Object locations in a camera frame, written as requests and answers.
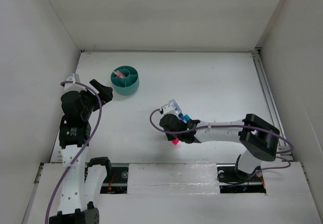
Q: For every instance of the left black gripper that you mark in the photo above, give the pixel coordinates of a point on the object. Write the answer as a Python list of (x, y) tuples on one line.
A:
[(105, 92)]

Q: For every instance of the aluminium rail right side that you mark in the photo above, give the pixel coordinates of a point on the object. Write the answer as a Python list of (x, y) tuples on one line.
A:
[(274, 115)]

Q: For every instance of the clear blue glue bottle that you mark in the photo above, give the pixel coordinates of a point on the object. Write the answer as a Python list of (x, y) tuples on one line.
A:
[(176, 108)]

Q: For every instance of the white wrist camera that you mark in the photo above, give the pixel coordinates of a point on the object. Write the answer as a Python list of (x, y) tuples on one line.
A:
[(167, 109), (71, 83)]

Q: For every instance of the blue black highlighter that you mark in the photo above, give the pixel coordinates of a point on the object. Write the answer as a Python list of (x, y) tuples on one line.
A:
[(186, 118)]

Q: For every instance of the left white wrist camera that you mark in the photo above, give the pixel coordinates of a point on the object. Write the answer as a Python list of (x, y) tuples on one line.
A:
[(71, 83)]

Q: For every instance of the pink black highlighter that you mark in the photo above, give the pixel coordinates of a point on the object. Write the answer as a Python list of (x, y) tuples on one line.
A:
[(175, 141)]

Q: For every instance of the pink pen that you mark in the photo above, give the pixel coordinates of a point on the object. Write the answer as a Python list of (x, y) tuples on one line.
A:
[(119, 74)]

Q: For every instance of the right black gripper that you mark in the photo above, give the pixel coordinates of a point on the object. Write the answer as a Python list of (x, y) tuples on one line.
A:
[(170, 136)]

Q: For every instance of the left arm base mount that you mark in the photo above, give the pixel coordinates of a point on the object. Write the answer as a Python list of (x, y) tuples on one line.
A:
[(117, 181)]

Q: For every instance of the teal round divided container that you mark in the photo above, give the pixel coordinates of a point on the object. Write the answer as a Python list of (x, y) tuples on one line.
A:
[(125, 86)]

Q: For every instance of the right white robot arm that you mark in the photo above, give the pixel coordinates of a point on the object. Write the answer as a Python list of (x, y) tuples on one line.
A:
[(258, 137)]

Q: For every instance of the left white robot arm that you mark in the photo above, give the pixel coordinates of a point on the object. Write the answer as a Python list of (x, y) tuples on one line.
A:
[(74, 199)]

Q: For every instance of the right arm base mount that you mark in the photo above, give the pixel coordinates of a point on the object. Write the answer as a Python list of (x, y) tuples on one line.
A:
[(233, 181)]

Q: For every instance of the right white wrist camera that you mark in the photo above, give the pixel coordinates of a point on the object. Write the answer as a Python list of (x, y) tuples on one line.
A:
[(167, 109)]

